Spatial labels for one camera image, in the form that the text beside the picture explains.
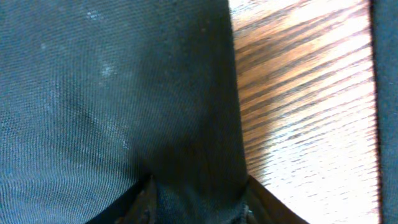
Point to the black t-shirt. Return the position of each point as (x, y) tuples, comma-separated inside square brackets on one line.
[(97, 96)]

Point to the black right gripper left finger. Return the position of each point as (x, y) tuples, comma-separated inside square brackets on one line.
[(136, 206)]

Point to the dark navy t-shirt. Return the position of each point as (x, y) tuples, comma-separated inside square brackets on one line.
[(384, 34)]

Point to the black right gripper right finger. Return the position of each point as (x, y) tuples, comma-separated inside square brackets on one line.
[(264, 208)]

